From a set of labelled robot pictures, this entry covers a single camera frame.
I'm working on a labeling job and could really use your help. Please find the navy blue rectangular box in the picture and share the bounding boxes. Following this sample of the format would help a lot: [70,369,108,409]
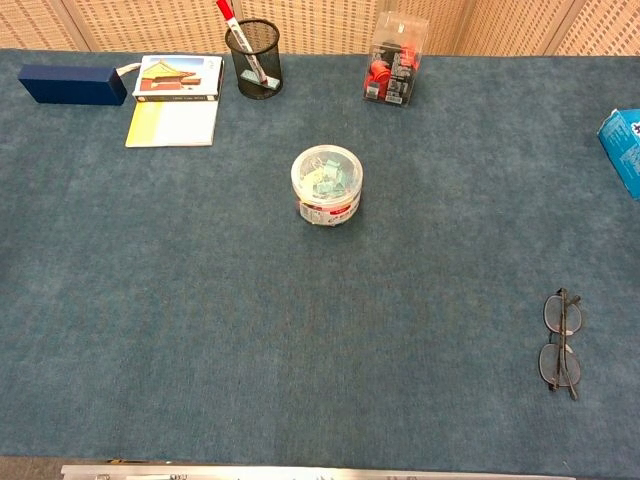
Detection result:
[17,63,128,107]

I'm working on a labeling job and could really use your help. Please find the black mesh pen holder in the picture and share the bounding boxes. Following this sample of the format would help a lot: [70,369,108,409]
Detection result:
[224,18,284,101]

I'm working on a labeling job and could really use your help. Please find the clear box with orange items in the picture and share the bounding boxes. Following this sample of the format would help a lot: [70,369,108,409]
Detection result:
[363,11,430,109]

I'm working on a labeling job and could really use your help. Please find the red white marker pen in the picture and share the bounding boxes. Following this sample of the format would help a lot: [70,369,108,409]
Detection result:
[215,0,269,84]

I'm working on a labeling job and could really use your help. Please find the woven wicker folding screen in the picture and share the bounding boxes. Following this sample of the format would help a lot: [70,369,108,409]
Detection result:
[0,0,640,57]

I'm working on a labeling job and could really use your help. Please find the blue felt table cover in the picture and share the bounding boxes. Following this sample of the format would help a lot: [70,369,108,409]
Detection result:
[0,48,640,474]

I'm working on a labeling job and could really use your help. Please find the clear tub of binder clips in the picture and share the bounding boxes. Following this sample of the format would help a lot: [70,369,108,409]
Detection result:
[290,144,364,227]

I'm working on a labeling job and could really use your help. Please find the aluminium profile rail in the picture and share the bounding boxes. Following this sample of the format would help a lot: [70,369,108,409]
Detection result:
[60,463,576,480]

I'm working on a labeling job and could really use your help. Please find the light blue printed carton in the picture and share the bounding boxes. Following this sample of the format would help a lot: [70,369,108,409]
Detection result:
[595,108,640,202]

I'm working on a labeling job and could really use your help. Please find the thin-framed eyeglasses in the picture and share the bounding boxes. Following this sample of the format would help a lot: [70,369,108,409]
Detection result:
[538,287,584,401]

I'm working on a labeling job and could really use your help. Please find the pale teal eraser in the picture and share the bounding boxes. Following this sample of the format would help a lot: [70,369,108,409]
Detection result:
[239,69,282,92]

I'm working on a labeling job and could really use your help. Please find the book with palace picture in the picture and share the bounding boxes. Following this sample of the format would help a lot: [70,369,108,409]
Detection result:
[131,54,225,104]

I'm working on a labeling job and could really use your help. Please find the yellow and white booklet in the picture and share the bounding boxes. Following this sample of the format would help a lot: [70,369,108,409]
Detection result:
[124,99,220,149]

